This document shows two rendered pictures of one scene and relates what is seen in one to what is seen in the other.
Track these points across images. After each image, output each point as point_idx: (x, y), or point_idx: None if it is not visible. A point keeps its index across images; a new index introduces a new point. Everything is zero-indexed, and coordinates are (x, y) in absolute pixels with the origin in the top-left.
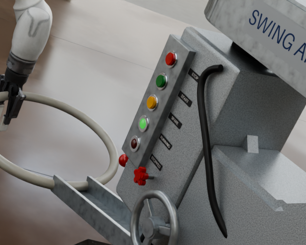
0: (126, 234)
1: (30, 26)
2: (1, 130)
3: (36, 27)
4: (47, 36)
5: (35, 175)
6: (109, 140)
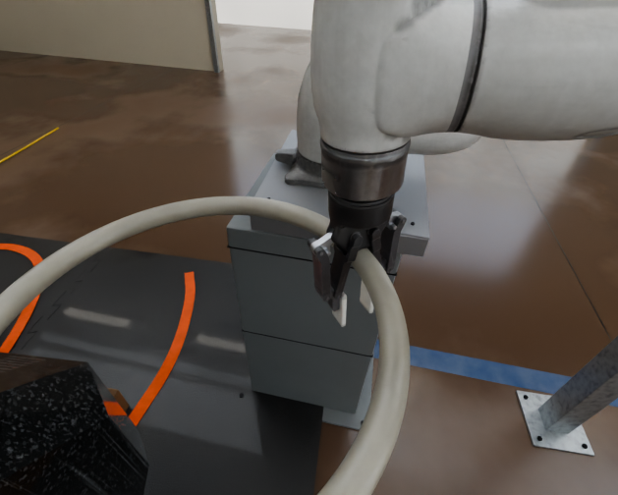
0: None
1: None
2: (334, 314)
3: None
4: (342, 40)
5: (19, 280)
6: None
